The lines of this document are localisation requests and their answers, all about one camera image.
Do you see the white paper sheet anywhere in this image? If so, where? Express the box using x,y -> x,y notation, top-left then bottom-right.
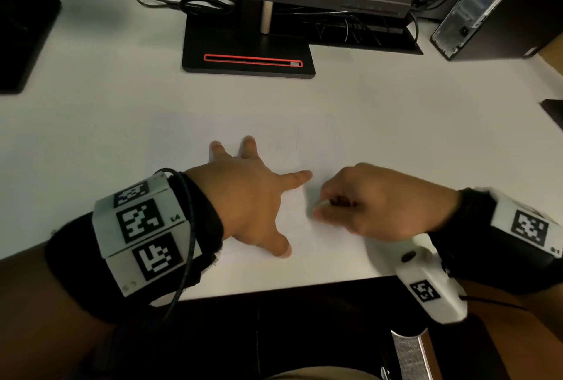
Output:
149,113 -> 379,270

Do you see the black desktop computer tower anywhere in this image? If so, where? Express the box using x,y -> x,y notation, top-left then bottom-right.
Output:
430,0 -> 563,62

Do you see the person's left forearm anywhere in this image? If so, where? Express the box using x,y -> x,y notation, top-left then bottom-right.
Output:
0,243 -> 115,380

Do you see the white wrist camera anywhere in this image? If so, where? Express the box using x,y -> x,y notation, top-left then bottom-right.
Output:
394,234 -> 468,324

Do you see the coiled black cable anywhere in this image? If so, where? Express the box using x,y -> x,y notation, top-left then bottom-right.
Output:
135,0 -> 236,16

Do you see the person's left hand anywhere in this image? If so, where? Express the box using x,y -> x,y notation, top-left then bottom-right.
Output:
184,135 -> 314,259

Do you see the black wrist strap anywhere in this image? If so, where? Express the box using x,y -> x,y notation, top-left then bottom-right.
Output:
43,171 -> 225,323
429,188 -> 563,296

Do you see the white single-marker block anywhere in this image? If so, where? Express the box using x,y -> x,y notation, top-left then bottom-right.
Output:
490,190 -> 563,257

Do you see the black flat stand base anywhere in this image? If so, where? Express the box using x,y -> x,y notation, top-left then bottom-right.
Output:
540,99 -> 563,132
0,0 -> 62,96

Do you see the person's right hand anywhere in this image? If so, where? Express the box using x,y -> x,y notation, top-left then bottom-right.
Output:
312,162 -> 462,243

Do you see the brown cardboard box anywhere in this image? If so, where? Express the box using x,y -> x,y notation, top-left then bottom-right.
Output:
537,32 -> 563,75

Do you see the round metal bin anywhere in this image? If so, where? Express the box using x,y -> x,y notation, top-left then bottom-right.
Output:
389,313 -> 511,380

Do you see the white three-marker block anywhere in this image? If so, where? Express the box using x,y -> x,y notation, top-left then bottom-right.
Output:
92,171 -> 203,298

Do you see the black monitor stand red slot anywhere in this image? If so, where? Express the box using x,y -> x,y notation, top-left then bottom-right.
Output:
181,0 -> 317,79

